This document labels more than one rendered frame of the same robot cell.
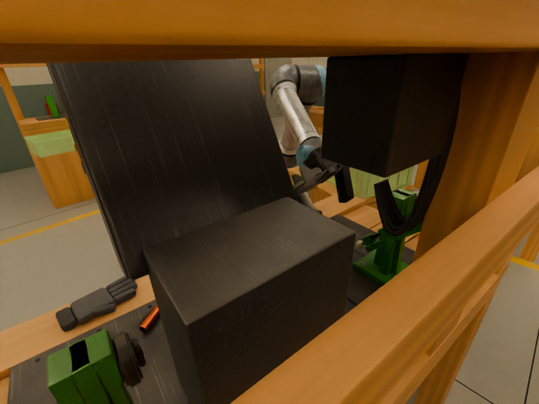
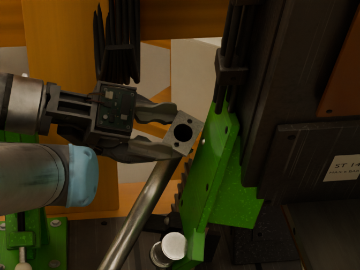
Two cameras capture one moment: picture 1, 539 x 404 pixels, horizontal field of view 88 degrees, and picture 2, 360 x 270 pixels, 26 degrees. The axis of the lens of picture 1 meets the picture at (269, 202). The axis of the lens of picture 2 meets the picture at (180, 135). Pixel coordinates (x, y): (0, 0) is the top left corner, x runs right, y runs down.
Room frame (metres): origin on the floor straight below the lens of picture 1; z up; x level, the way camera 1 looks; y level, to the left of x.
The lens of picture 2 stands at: (1.45, 0.38, 1.76)
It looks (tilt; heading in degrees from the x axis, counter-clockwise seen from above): 31 degrees down; 210
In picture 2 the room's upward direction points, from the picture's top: straight up
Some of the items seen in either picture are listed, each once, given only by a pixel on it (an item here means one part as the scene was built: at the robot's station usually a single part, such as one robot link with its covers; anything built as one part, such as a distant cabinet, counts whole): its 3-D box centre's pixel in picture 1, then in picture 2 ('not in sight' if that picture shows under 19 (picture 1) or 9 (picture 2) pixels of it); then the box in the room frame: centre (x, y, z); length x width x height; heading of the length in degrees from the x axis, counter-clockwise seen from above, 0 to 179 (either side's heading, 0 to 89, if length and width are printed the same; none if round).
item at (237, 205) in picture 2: not in sight; (229, 168); (0.64, 0.00, 1.17); 0.13 x 0.12 x 0.20; 126
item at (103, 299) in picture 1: (102, 302); not in sight; (0.57, 0.47, 0.91); 0.20 x 0.11 x 0.03; 136
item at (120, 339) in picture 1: (131, 356); not in sight; (0.26, 0.21, 1.12); 0.08 x 0.03 x 0.08; 36
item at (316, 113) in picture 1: (314, 118); not in sight; (6.88, -1.13, 0.22); 1.20 x 0.81 x 0.44; 39
